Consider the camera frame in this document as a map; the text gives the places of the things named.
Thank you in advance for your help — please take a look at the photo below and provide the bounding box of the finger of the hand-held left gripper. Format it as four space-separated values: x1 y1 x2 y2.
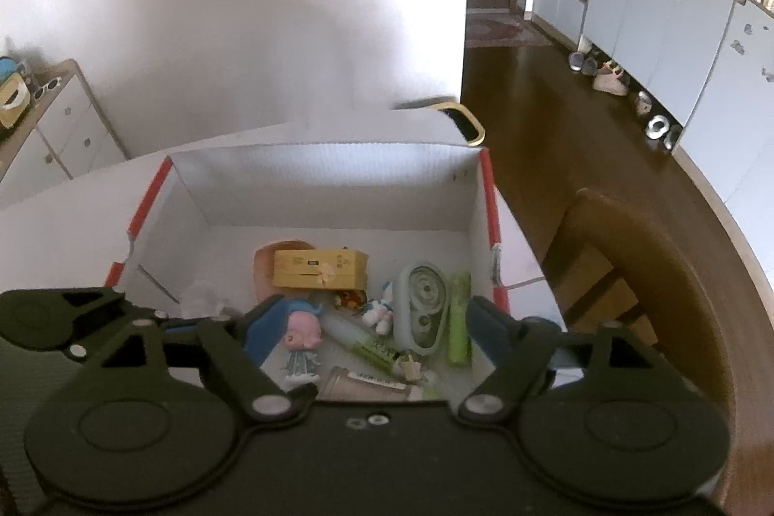
60 287 237 332

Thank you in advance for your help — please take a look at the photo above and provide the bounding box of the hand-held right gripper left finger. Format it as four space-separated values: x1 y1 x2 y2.
75 295 315 425

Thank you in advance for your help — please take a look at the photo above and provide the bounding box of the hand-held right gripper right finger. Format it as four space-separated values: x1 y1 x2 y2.
456 295 687 425

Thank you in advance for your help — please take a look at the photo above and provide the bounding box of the green highlighter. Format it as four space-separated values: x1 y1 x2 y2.
447 272 473 367

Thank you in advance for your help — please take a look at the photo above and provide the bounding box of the pink haired doll figure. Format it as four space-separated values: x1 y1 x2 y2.
283 310 324 387

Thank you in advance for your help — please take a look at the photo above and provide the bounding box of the pink foot shaped dish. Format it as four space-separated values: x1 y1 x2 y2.
254 239 315 305

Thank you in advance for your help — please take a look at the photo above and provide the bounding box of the grey correction tape dispenser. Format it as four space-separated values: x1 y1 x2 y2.
394 262 449 356

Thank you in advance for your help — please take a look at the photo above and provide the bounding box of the yellow small carton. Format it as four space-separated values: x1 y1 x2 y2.
273 248 370 292

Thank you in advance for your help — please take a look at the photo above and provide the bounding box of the small beige toy figure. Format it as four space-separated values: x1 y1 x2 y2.
396 350 427 381

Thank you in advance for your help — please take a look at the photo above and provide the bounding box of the orange toy keychain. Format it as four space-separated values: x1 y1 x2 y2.
334 289 367 314

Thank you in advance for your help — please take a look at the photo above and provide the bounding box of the white and green glue pen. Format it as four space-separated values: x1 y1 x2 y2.
320 313 403 372

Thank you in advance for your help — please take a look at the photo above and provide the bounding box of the white figure keychain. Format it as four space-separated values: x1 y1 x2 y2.
361 280 397 336

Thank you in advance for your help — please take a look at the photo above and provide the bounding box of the jar with green lid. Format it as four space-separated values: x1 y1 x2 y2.
317 366 445 402

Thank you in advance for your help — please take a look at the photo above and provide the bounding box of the red cardboard box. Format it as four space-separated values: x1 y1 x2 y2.
104 144 512 402

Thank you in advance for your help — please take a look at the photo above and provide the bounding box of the brown wooden chair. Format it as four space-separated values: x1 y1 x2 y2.
541 188 744 516

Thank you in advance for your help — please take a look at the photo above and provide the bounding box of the white drawer cabinet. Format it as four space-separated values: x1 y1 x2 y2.
0 59 128 184

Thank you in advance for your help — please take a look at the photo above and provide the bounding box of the teal tissue box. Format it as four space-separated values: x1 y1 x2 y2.
0 59 31 130

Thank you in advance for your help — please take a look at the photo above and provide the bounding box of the patterned door mat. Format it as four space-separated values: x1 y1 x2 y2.
464 13 554 48

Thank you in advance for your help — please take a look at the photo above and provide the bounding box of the white and wood wall cabinet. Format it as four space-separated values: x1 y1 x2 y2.
529 0 774 263

